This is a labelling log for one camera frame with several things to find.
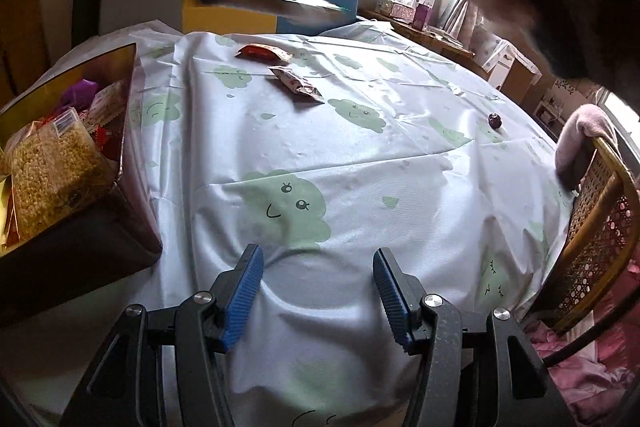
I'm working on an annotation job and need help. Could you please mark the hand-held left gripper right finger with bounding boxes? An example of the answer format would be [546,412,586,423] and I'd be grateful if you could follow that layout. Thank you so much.
[372,247,576,427]

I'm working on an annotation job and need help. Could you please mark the purple box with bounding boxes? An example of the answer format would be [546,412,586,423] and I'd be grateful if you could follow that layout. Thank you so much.
[412,3,433,30]

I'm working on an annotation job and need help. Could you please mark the dark red gold-lined box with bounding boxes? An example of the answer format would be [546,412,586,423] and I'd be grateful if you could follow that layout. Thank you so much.
[0,42,163,328]

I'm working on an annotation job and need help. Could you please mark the wooden cabinet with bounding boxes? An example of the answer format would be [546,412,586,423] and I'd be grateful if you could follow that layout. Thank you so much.
[0,0,51,82]

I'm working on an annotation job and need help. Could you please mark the purple candy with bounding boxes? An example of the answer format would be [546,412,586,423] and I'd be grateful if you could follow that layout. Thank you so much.
[60,78,101,112]

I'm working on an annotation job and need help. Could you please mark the clear puffed grain packet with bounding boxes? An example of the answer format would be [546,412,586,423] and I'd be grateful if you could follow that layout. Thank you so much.
[0,107,118,243]

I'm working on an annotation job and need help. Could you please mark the brown cardboard box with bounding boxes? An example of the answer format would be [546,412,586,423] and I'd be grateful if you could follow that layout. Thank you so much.
[500,57,543,108]

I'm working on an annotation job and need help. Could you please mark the white pink patterned packet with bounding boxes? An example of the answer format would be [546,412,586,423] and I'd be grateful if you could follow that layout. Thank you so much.
[82,79,133,128]

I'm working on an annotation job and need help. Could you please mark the pink blanket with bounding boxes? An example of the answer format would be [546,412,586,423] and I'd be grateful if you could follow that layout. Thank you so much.
[525,287,640,427]

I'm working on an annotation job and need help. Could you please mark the pink cloth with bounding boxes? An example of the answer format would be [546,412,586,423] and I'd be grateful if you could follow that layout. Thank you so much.
[554,103,621,192]

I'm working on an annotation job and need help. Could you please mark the wooden desk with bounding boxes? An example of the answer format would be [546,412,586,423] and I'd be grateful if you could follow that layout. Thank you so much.
[357,7,476,58]

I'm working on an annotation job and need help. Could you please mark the rattan chair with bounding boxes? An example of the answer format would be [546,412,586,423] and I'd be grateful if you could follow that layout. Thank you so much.
[520,134,640,368]

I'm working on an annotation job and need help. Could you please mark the white storage box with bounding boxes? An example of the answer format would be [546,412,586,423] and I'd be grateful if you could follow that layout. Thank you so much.
[485,39,518,90]

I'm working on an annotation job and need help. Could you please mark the white red floral packet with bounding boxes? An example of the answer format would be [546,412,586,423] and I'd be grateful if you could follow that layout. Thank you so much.
[268,65,326,102]

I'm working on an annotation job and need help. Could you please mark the white green cloud tablecloth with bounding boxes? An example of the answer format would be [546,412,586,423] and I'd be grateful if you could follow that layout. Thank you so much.
[0,19,576,427]

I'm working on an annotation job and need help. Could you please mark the red orange snack packet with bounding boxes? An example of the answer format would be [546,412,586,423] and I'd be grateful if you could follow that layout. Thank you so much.
[87,124,123,162]

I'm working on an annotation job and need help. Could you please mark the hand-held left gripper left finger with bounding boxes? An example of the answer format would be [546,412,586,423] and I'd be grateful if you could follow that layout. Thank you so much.
[60,243,265,427]

